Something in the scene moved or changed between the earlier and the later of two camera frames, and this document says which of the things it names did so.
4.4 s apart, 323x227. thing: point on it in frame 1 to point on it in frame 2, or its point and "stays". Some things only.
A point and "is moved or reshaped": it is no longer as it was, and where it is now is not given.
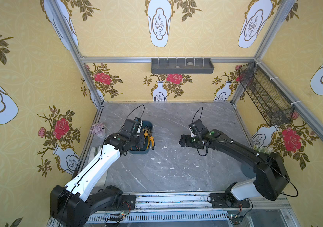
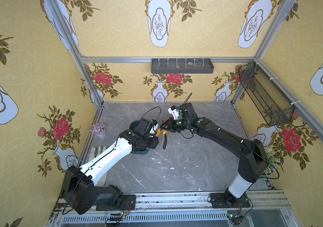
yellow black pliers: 148,133 is moved or reshaped
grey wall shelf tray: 182,66 stays
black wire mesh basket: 272,104 stays
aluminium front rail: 191,210 stays
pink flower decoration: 98,129 stays
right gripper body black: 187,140 to 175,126
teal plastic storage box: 144,125 to 141,151
